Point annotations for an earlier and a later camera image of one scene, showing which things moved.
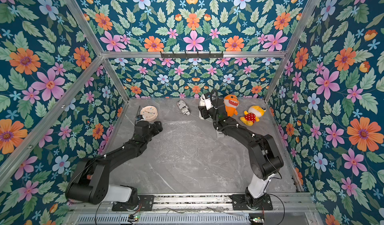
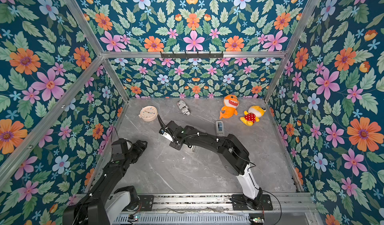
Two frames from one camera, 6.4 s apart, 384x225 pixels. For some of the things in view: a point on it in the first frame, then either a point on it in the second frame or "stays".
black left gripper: x=157 y=127 -> x=139 y=150
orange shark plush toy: x=231 y=103 stays
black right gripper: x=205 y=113 -> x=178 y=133
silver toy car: x=185 y=108 stays
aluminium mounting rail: x=286 y=203 stays
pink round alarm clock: x=150 y=113 stays
